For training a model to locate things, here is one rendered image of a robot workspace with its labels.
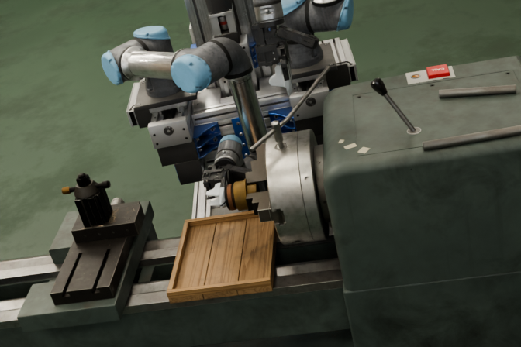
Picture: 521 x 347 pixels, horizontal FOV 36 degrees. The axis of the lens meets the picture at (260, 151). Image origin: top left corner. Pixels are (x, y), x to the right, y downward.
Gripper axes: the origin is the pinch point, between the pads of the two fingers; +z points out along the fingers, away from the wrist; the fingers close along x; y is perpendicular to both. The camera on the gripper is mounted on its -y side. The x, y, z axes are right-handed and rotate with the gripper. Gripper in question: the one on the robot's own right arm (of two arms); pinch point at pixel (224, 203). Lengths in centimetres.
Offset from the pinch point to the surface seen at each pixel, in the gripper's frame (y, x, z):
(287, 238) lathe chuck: -17.4, -7.7, 10.5
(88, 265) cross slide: 43.0, -11.0, 6.4
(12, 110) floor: 236, -106, -338
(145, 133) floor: 114, -107, -266
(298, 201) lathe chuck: -22.8, 4.5, 11.4
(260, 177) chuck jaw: -11.3, 4.2, -4.1
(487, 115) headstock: -74, 17, 2
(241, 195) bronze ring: -5.6, 1.9, 0.4
